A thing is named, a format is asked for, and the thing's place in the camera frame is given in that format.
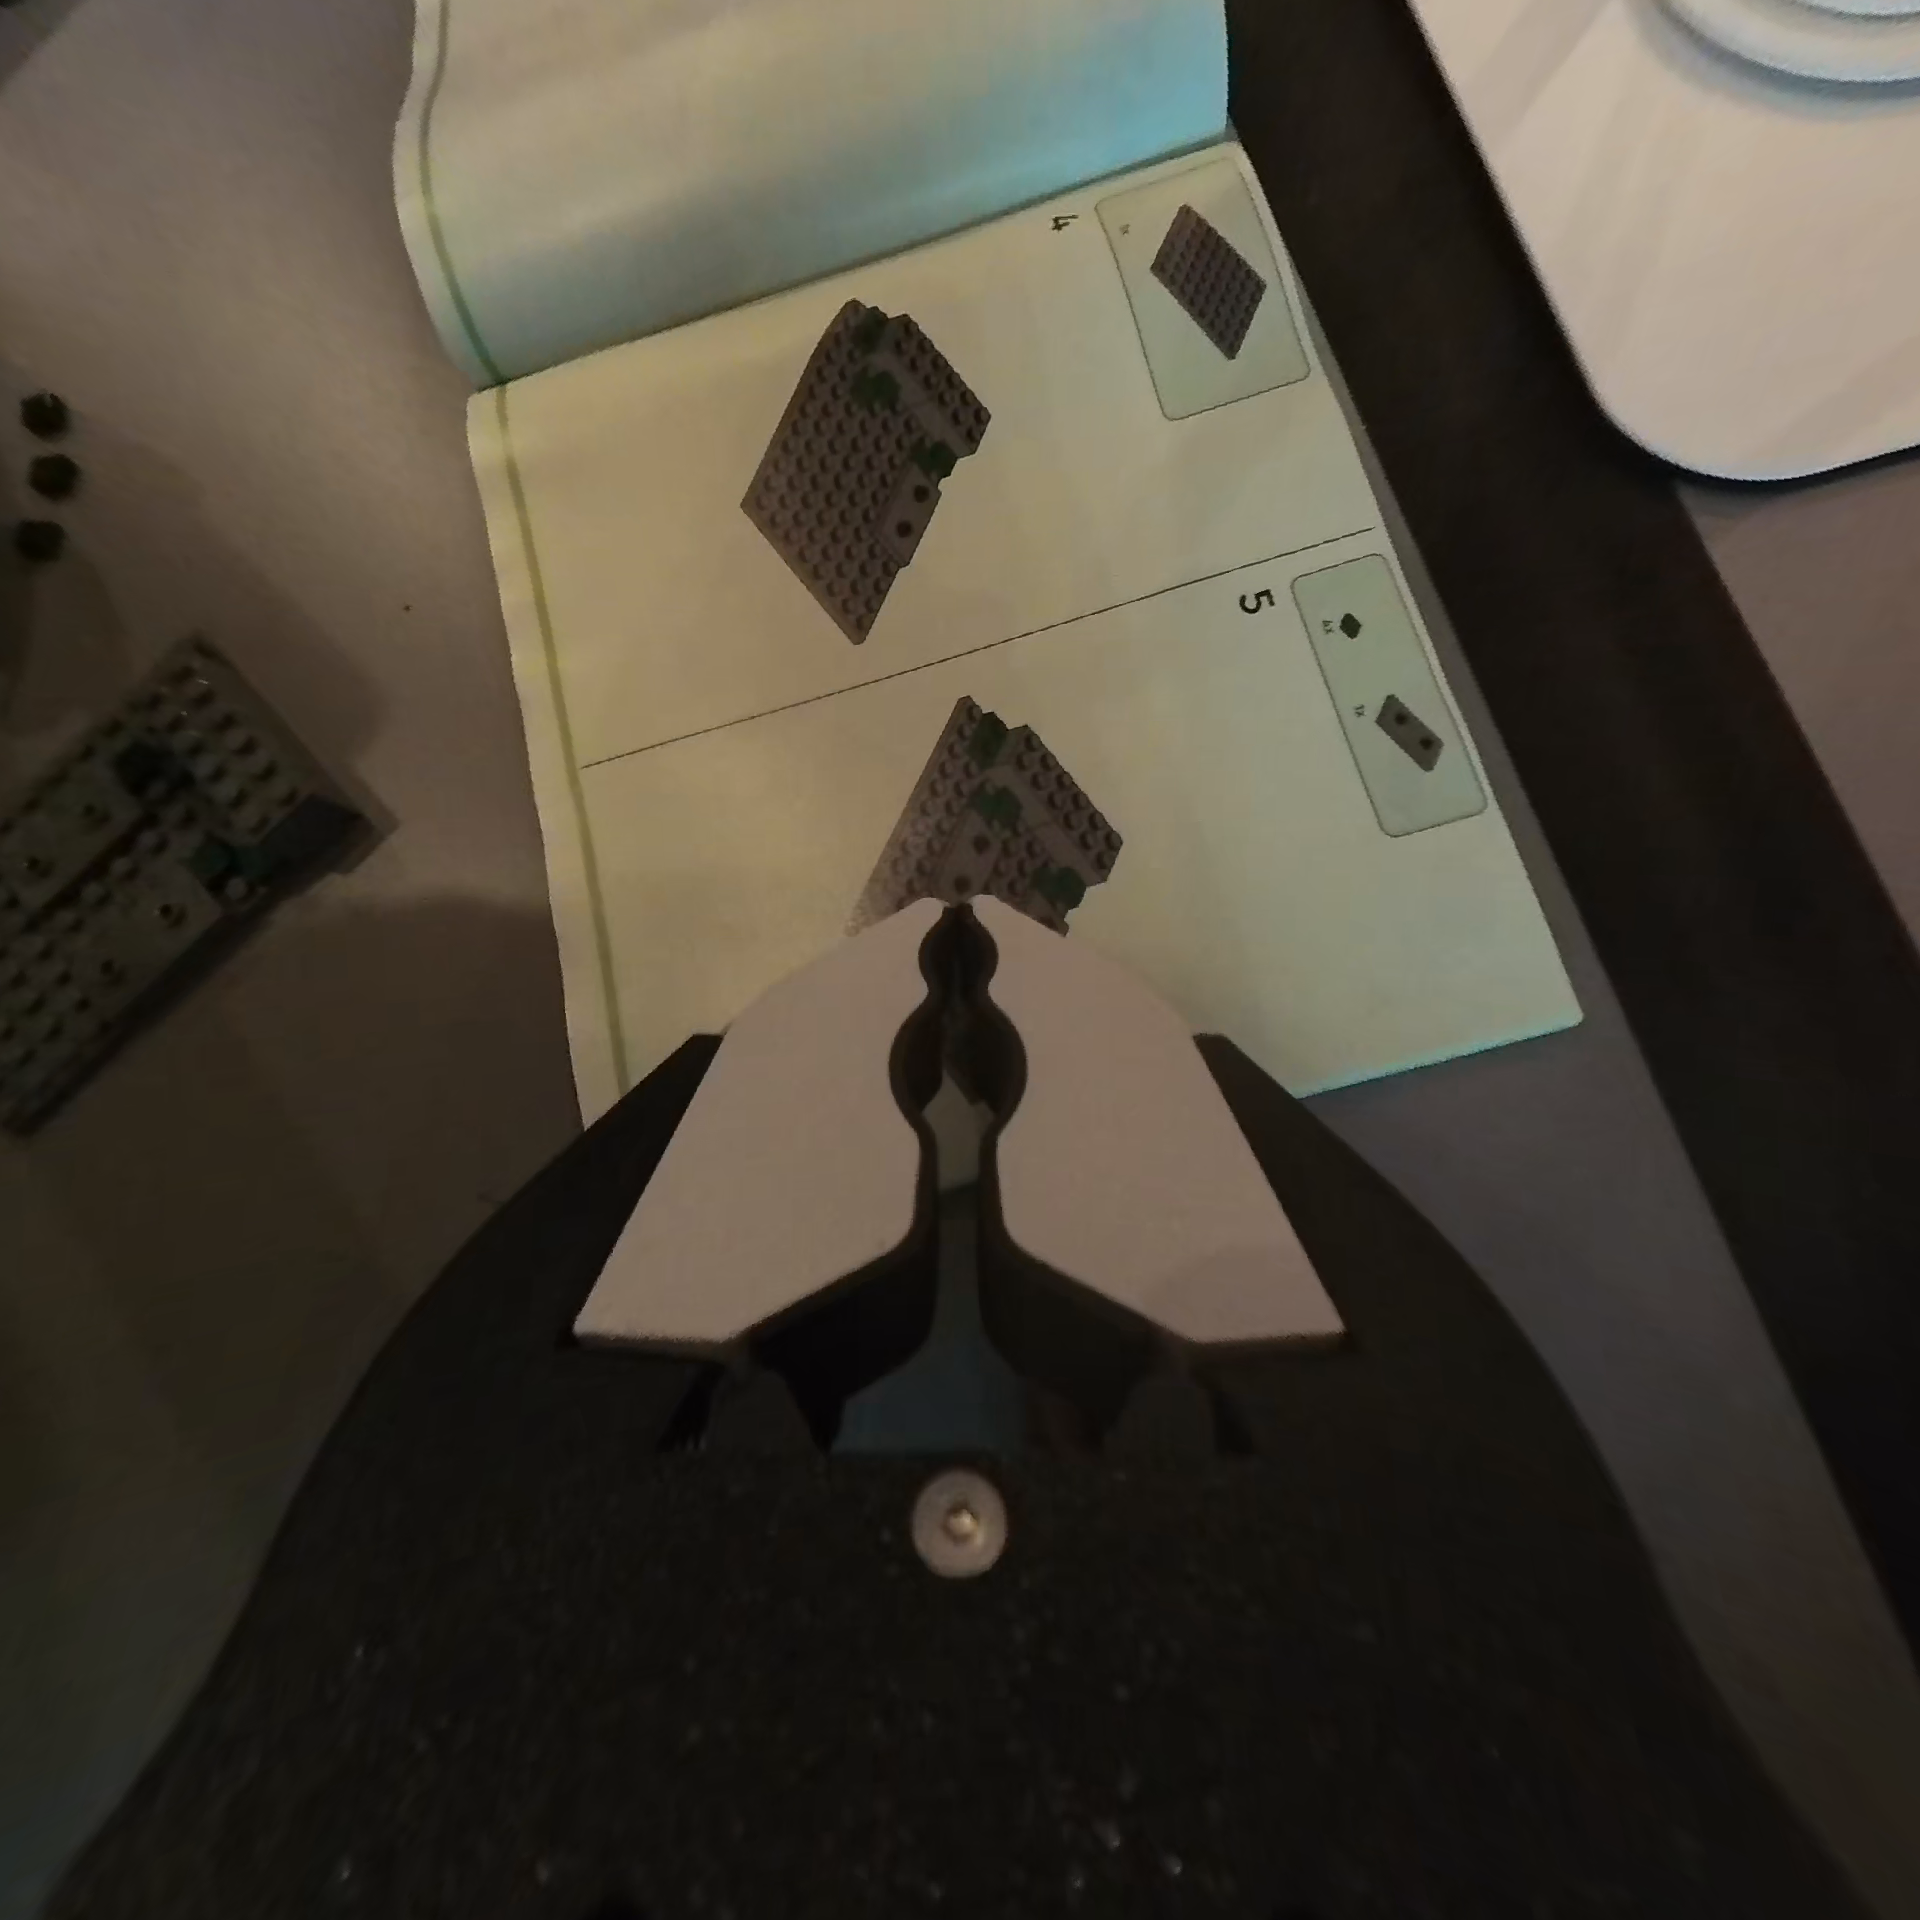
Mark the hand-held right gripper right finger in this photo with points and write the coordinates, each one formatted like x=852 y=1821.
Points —
x=1156 y=1171

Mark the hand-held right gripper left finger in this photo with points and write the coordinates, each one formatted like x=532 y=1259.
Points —
x=750 y=1171

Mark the open brick instruction booklet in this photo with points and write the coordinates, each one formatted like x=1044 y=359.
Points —
x=722 y=630

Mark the grey brick plate assembly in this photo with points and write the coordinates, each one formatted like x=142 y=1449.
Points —
x=136 y=886

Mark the small dark green brick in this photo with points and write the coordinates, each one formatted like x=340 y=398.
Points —
x=47 y=411
x=34 y=537
x=55 y=475

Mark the white rounded pad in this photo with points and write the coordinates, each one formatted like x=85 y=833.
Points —
x=1724 y=271

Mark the white round object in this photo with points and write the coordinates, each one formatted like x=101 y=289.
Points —
x=1800 y=37

